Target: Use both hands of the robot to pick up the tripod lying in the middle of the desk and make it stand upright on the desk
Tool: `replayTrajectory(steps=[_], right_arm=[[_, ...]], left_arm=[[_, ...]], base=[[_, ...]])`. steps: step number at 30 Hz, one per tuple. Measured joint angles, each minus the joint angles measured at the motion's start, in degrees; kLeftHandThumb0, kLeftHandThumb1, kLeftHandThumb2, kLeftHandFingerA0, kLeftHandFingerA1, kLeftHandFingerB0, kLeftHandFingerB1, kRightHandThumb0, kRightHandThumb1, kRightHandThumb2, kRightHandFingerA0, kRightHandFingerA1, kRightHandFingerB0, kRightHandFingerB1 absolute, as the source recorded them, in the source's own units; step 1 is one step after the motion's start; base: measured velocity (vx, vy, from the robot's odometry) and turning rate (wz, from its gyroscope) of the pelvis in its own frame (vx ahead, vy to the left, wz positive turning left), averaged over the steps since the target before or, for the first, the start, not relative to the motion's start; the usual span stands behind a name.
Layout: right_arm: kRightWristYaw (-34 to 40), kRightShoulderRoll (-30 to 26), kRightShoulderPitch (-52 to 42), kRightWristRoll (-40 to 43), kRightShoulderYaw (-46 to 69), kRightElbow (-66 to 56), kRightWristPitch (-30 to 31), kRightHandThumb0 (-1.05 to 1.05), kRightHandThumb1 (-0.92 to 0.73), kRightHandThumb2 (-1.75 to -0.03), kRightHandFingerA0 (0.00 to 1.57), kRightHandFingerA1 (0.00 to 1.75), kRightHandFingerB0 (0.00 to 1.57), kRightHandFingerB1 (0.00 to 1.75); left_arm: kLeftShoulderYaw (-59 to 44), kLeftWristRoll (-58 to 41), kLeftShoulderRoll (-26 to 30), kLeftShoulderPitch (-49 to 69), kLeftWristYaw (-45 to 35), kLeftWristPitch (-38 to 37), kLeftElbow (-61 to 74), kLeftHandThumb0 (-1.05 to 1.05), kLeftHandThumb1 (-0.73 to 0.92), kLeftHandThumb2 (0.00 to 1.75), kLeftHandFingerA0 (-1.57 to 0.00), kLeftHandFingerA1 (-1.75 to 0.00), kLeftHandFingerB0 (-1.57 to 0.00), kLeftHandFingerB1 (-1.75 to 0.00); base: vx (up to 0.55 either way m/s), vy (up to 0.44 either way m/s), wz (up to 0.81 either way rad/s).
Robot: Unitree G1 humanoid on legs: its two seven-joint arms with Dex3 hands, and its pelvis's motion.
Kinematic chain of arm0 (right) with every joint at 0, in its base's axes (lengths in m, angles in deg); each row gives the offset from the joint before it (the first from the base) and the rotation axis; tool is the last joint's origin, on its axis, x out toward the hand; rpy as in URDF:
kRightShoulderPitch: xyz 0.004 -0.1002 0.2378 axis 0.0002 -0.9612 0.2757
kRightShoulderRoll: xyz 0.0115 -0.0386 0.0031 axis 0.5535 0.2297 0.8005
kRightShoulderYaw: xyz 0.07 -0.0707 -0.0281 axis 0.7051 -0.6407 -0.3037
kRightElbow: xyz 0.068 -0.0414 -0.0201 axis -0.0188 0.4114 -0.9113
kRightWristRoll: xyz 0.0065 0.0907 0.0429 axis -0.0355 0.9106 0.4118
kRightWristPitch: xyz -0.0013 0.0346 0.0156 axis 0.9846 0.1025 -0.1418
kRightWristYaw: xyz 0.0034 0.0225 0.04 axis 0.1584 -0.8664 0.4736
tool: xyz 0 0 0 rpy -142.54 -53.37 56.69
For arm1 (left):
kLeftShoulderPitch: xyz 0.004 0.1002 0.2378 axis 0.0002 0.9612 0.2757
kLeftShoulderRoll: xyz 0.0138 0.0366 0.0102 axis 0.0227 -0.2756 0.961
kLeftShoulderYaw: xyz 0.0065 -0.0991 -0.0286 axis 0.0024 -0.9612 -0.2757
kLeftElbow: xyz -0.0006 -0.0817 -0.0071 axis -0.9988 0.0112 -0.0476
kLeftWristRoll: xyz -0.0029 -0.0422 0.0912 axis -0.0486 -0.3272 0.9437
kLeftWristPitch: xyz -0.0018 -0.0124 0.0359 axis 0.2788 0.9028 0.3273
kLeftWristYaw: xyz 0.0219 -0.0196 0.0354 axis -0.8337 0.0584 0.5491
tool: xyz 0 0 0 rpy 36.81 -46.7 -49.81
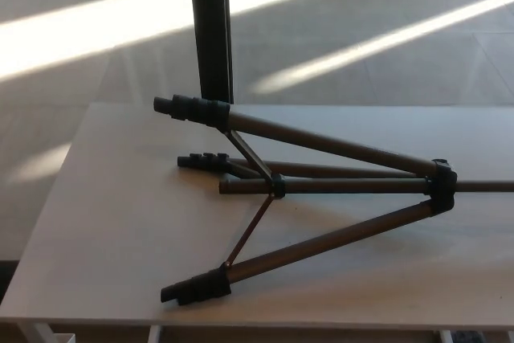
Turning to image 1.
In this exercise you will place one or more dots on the bronze tripod with black clamps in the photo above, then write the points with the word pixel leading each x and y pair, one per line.
pixel 321 136

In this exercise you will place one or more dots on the black upright pole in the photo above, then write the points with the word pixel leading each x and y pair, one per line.
pixel 209 37

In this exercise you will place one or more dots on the white desk frame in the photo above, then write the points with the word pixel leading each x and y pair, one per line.
pixel 154 335

